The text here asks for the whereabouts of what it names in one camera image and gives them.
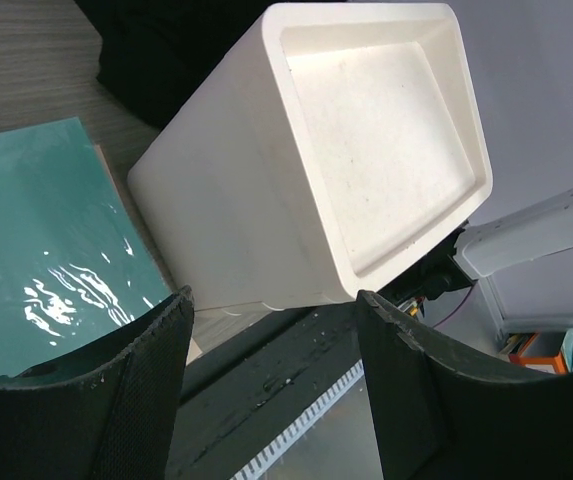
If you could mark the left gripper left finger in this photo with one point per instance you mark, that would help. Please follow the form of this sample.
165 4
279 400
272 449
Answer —
105 410

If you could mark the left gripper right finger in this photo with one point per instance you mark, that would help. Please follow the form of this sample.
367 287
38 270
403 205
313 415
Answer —
444 410

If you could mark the black t shirt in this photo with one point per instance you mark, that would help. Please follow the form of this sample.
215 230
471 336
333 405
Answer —
155 54

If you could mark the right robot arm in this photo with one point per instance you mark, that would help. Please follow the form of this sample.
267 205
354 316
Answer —
470 254

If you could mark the black base mat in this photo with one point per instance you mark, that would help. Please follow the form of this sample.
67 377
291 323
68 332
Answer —
241 395

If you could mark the teal folder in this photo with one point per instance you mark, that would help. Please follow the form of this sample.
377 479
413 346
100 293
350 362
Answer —
73 266

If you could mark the top white tray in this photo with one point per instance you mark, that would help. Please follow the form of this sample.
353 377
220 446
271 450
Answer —
332 147

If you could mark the white cable duct strip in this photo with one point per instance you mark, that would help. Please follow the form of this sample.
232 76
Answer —
274 451

